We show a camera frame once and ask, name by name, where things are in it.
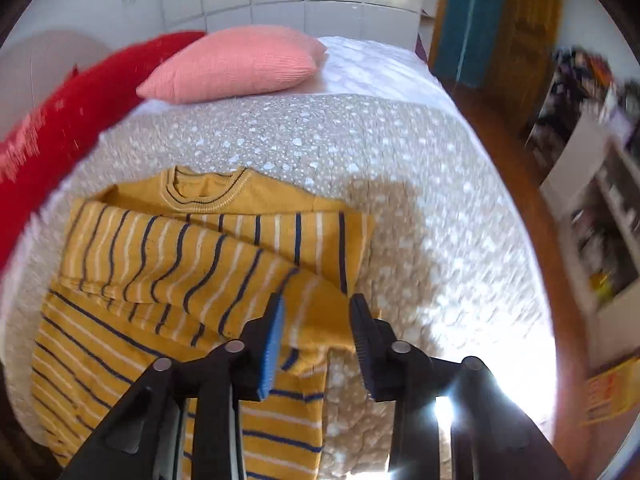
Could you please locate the pink square pillow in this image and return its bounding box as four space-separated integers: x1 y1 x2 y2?
137 25 326 104

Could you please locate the yellow striped knit sweater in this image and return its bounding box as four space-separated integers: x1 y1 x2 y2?
32 166 374 479

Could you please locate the beige heart-patterned quilt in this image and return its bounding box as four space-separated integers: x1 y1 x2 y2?
3 96 556 479

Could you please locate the red embroidered long pillow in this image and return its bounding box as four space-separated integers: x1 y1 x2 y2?
1 30 205 264

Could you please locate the brown wooden door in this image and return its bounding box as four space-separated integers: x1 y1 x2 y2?
485 0 562 132

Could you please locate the yellow red poster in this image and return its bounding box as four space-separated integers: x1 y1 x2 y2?
584 356 639 425

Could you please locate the white bed headboard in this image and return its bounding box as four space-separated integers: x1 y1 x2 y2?
0 30 112 139

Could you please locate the white shelving unit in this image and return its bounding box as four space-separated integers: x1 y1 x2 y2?
524 49 640 371

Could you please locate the pile of clothes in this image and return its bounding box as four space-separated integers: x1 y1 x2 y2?
551 48 614 107

